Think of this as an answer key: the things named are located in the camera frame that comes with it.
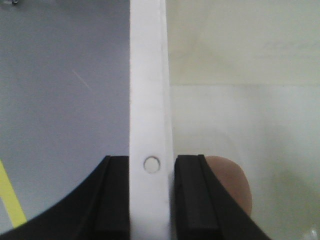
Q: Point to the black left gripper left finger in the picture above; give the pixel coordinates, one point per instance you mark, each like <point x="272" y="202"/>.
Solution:
<point x="97" y="209"/>

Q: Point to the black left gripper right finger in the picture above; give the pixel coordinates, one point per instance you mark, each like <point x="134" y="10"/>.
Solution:
<point x="204" y="210"/>

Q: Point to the pink worn tennis ball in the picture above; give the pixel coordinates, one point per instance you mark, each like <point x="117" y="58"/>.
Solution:
<point x="233" y="179"/>

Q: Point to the white plastic tote box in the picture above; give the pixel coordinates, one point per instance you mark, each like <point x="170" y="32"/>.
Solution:
<point x="238" y="79"/>

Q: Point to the yellow floor tape line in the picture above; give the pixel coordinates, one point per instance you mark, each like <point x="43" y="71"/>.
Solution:
<point x="10" y="200"/>

